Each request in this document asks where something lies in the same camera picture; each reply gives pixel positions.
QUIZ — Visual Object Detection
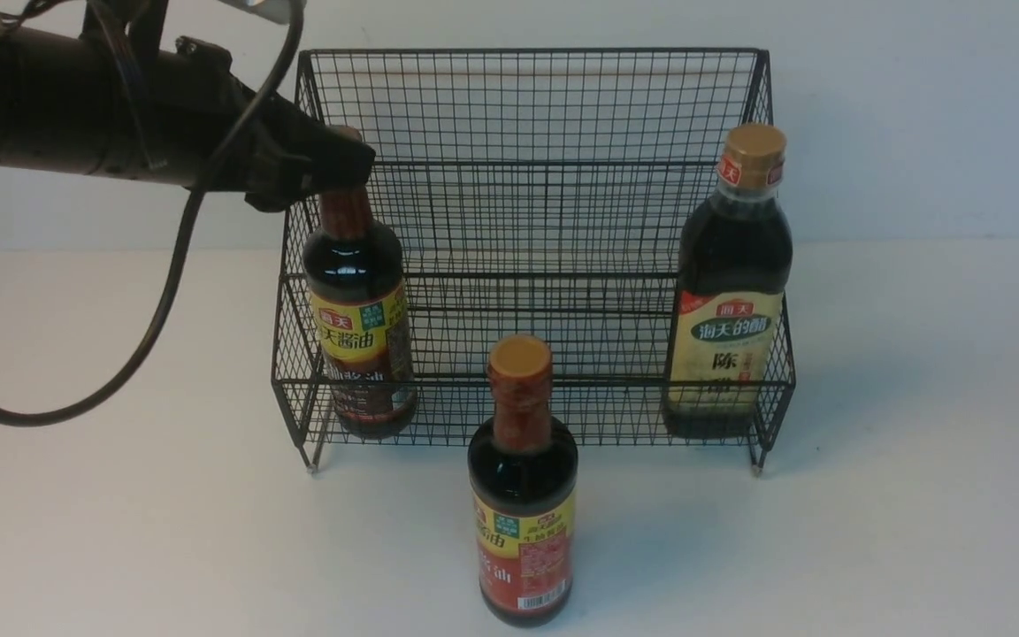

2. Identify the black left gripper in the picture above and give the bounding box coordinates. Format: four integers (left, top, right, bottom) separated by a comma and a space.
226, 76, 377, 213

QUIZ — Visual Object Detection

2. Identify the vinegar bottle cream label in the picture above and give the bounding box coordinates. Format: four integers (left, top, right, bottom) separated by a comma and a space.
662, 122, 793, 440

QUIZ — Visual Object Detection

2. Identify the black cable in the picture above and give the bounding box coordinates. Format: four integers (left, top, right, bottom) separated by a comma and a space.
0, 0, 307, 427

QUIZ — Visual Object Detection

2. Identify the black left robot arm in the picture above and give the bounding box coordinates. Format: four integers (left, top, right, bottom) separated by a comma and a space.
0, 26, 376, 212

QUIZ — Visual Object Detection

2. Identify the dark soy sauce bottle brown label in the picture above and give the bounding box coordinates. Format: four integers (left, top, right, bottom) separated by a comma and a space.
302, 126, 418, 441

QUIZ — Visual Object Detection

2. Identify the soy sauce bottle red label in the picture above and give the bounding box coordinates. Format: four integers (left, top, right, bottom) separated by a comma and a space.
466, 334, 578, 626

